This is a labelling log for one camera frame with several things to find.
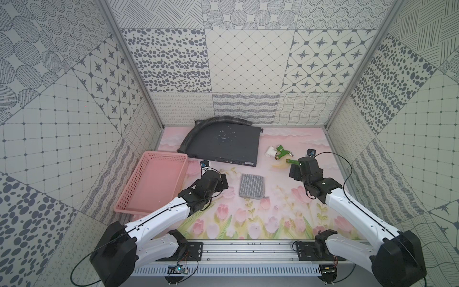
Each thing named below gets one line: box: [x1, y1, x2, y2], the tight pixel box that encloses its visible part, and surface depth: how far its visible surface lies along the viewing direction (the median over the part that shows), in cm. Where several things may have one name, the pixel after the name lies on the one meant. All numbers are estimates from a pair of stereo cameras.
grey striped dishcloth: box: [239, 173, 266, 200], surface depth 92 cm
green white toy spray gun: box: [265, 144, 294, 160], surface depth 109 cm
